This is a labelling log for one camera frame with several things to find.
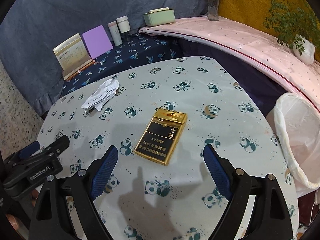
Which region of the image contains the gold black cigarette box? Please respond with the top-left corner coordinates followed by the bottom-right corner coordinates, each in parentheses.
top-left (134, 108), bottom-right (188, 166)

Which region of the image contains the white receipt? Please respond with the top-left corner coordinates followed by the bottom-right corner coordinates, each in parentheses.
top-left (81, 79), bottom-right (119, 111)

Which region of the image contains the white lined trash bin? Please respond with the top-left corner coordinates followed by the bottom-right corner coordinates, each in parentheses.
top-left (266, 93), bottom-right (319, 197)

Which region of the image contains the person's left hand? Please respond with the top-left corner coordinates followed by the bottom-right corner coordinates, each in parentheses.
top-left (5, 189), bottom-right (39, 231)

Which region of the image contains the panda print tablecloth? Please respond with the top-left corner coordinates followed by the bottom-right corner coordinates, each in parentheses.
top-left (37, 56), bottom-right (298, 239)

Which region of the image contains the pink bed sheet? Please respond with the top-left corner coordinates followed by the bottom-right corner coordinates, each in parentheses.
top-left (139, 16), bottom-right (319, 111)

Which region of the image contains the open book on stand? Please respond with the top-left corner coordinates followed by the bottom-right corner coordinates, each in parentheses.
top-left (53, 33), bottom-right (94, 80)

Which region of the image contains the navy leaf print cloth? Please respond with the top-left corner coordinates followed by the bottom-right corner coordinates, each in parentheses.
top-left (61, 34), bottom-right (183, 96)

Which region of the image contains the purple notebook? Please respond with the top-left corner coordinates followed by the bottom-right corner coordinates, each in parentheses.
top-left (82, 25), bottom-right (113, 59)

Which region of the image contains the white cosmetic tube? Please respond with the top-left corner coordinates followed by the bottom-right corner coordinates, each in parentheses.
top-left (107, 21), bottom-right (123, 46)

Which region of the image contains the white cosmetic jar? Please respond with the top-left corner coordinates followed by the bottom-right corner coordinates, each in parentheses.
top-left (116, 16), bottom-right (131, 33)

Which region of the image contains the blue grey blanket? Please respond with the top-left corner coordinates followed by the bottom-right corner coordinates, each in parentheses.
top-left (1, 0), bottom-right (207, 115)

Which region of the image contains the potted green plant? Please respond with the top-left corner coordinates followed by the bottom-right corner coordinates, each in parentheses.
top-left (264, 0), bottom-right (319, 65)

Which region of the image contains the green tissue box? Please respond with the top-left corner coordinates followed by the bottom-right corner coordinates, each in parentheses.
top-left (143, 7), bottom-right (175, 27)

